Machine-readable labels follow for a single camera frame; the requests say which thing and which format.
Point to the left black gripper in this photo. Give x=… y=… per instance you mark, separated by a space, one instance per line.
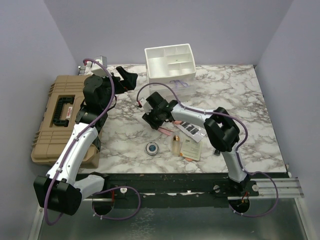
x=129 y=80

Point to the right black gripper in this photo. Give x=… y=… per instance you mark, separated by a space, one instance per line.
x=154 y=124

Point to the pink handled brush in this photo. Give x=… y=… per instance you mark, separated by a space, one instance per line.
x=165 y=131

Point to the round blue lid jar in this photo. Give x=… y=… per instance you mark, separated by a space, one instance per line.
x=152 y=148

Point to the cream sachet with barcode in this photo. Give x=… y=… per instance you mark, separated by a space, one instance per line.
x=191 y=149

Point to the eyeshadow palette plastic sleeve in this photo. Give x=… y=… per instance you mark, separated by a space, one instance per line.
x=193 y=131

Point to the white makeup organizer with drawers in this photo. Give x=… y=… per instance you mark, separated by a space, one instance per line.
x=171 y=62

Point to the purple eyelash curler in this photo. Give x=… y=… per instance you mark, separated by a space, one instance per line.
x=178 y=82

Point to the pink round compact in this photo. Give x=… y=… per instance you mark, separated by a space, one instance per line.
x=177 y=122

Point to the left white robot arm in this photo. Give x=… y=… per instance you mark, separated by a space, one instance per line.
x=72 y=155

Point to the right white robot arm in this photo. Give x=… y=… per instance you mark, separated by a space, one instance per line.
x=221 y=129

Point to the frosted gold cap bottle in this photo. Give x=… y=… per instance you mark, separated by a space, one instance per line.
x=176 y=147

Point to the tan hard tool case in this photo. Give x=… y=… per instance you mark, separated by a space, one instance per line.
x=62 y=113

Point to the clear vial black cap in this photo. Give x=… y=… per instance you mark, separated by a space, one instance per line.
x=217 y=152

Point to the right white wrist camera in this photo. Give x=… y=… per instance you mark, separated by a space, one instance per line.
x=145 y=105

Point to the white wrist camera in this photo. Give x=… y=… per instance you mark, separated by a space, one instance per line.
x=94 y=68
x=145 y=105

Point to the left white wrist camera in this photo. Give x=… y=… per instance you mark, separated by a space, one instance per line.
x=94 y=68

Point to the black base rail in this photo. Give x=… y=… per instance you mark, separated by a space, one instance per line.
x=145 y=190

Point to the aluminium rail frame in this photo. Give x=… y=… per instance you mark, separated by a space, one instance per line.
x=275 y=214

